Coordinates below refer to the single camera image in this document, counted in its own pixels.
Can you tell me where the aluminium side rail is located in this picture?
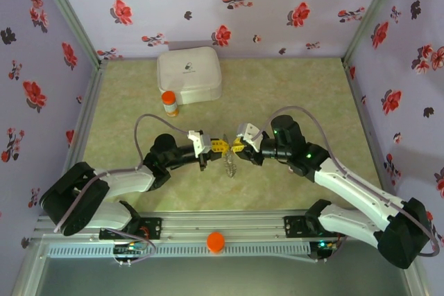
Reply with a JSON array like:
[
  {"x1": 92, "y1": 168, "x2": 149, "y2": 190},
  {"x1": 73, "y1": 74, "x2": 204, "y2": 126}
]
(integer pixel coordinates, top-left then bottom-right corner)
[
  {"x1": 57, "y1": 63, "x2": 105, "y2": 203},
  {"x1": 343, "y1": 60, "x2": 396, "y2": 211}
]

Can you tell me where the orange round cap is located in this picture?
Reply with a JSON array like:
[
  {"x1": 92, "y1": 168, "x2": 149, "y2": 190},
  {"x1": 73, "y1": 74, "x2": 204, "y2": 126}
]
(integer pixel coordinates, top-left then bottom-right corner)
[{"x1": 206, "y1": 232, "x2": 226, "y2": 254}]

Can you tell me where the white medicine box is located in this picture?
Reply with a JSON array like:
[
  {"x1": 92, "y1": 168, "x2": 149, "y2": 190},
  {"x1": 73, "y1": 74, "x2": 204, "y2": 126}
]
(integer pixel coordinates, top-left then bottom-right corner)
[{"x1": 156, "y1": 46, "x2": 223, "y2": 105}]

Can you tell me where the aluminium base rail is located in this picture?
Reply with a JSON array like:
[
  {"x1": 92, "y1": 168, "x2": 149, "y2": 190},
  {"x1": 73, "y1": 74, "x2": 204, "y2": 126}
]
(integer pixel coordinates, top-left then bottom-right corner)
[{"x1": 34, "y1": 209, "x2": 412, "y2": 241}]

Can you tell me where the pill bottle with orange cap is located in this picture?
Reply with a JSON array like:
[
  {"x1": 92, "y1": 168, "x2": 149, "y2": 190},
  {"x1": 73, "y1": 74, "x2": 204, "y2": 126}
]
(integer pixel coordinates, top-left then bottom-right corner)
[{"x1": 161, "y1": 90, "x2": 180, "y2": 117}]

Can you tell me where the aluminium corner post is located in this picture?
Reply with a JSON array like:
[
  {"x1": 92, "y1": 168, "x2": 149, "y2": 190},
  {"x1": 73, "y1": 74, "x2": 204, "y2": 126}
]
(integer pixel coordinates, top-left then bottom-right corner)
[
  {"x1": 341, "y1": 0, "x2": 407, "y2": 64},
  {"x1": 31, "y1": 0, "x2": 107, "y2": 68}
]

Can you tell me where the white slotted cable duct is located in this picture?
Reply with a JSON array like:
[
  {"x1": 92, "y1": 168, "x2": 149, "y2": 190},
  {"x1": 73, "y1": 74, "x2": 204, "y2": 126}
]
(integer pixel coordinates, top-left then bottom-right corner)
[{"x1": 46, "y1": 242, "x2": 310, "y2": 259}]

